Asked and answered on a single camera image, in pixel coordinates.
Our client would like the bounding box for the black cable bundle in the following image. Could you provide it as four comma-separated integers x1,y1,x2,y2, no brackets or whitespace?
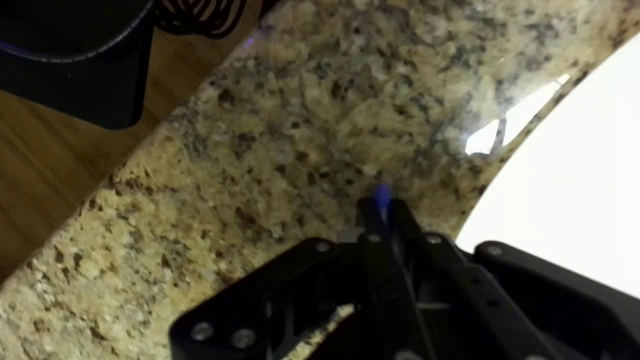
155,0,250,40

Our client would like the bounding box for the blue toothbrush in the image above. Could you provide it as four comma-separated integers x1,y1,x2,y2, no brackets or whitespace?
370,179,397,226

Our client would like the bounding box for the white oval sink basin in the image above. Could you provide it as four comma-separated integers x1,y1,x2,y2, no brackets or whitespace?
457,31,640,299

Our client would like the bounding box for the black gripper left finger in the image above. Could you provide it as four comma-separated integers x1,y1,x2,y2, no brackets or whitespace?
168,195,436,360

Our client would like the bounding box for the black robot table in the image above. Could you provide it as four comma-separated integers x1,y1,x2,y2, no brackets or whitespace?
0,0,160,132

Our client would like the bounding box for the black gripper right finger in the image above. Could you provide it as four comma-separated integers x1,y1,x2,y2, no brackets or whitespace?
389,197,640,360

